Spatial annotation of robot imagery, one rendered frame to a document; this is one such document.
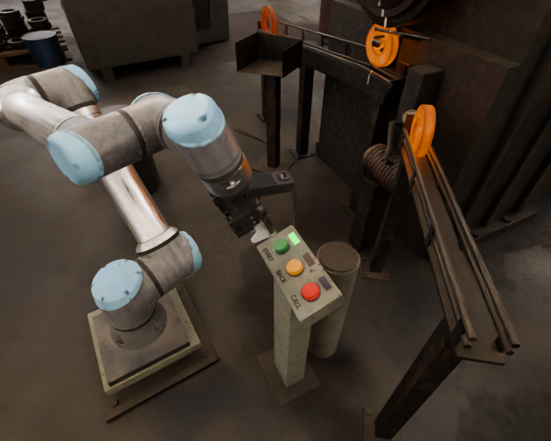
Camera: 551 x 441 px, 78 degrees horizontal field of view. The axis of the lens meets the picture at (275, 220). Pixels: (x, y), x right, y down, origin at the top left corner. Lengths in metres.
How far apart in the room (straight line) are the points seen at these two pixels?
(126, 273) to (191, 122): 0.68
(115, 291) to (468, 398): 1.20
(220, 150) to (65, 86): 0.68
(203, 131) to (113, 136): 0.15
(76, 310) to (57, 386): 0.31
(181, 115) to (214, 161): 0.09
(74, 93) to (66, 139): 0.56
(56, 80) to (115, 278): 0.57
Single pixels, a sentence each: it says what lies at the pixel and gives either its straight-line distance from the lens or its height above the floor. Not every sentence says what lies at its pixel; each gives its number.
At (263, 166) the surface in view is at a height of 0.01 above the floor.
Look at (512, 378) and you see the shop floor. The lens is 1.57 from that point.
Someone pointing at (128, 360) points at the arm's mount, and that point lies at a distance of 1.29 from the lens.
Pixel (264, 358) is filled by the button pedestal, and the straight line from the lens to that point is 1.35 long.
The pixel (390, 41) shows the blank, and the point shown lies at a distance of 1.48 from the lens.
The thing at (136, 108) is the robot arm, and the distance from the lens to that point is 0.65.
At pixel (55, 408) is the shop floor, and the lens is 1.50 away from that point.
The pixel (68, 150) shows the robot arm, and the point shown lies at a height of 0.96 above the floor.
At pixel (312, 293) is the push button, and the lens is 0.76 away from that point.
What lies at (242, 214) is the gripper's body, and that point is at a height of 0.78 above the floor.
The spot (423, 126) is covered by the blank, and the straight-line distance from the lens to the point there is 1.11.
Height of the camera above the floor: 1.24
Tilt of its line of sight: 44 degrees down
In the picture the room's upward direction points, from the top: straight up
